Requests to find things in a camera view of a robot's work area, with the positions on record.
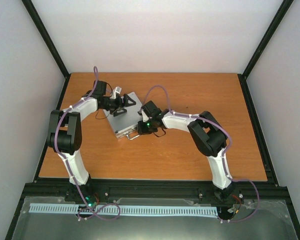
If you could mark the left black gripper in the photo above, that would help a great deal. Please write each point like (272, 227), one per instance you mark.
(119, 108)

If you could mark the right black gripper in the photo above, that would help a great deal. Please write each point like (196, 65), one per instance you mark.
(142, 130)

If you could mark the aluminium poker case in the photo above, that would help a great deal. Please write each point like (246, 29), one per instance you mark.
(125, 125)

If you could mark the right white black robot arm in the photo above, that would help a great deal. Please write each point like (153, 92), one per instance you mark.
(208, 136)

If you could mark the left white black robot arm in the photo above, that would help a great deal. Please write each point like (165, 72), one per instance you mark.
(65, 130)

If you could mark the left base circuit board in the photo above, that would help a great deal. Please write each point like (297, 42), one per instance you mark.
(92, 202)

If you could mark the right base wiring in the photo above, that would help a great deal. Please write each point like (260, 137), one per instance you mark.
(233, 207)

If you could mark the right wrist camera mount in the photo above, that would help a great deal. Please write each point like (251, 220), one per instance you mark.
(145, 117)

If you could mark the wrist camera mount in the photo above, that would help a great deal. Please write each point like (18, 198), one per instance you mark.
(116, 92)
(145, 117)

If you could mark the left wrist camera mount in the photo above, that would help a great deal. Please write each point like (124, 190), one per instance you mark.
(116, 92)

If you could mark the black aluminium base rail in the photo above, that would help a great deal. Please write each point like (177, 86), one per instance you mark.
(201, 192)

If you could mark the white slotted cable duct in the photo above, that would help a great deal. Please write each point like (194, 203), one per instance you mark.
(126, 210)

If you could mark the left black frame post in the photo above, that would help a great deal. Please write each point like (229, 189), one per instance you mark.
(35, 17)

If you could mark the black frame post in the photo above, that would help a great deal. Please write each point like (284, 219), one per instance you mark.
(35, 17)
(271, 29)

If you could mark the right black frame post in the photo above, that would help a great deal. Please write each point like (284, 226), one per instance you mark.
(271, 29)

